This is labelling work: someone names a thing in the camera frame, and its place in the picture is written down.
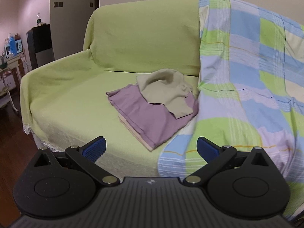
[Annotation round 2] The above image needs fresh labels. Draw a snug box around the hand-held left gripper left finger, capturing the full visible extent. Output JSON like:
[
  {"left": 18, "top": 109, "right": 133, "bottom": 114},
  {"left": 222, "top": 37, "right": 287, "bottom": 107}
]
[{"left": 33, "top": 136, "right": 120, "bottom": 186}]

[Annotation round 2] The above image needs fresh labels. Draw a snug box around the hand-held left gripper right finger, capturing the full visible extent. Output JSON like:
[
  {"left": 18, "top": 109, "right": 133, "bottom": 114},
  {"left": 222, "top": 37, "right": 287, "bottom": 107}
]
[{"left": 183, "top": 136, "right": 271, "bottom": 187}]

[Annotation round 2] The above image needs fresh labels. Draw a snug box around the beige pillow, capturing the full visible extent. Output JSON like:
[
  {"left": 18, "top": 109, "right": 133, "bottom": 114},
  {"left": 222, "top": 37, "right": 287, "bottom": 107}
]
[{"left": 136, "top": 68, "right": 194, "bottom": 119}]

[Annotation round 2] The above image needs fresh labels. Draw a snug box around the pale pink folded garment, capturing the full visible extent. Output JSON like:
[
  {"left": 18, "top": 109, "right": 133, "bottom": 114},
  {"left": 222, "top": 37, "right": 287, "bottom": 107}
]
[{"left": 118, "top": 115, "right": 157, "bottom": 152}]

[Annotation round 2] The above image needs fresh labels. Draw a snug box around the green covered sofa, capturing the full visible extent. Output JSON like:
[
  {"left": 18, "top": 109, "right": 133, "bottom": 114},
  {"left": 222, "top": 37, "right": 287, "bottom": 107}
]
[{"left": 19, "top": 0, "right": 202, "bottom": 179}]

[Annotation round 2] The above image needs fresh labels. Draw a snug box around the purple folded garment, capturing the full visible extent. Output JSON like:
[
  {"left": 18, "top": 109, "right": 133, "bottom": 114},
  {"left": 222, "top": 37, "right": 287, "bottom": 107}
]
[{"left": 106, "top": 84, "right": 199, "bottom": 148}]

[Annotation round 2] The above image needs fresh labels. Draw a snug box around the plaid bed sheet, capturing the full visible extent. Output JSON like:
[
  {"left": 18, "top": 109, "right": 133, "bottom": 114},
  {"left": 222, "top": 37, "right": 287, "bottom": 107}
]
[{"left": 158, "top": 0, "right": 304, "bottom": 221}]

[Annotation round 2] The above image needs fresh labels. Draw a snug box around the black cabinet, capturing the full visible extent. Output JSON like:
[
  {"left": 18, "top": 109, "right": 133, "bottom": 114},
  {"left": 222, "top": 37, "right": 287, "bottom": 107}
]
[{"left": 26, "top": 24, "right": 55, "bottom": 70}]

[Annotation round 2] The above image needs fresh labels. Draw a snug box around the white side table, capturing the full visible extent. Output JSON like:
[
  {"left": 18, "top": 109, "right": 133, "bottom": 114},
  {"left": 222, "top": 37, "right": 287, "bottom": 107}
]
[{"left": 0, "top": 53, "right": 27, "bottom": 113}]

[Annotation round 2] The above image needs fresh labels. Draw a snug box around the blue microwave oven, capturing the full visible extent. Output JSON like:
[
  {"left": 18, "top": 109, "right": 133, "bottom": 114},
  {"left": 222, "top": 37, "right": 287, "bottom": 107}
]
[{"left": 5, "top": 40, "right": 23, "bottom": 58}]

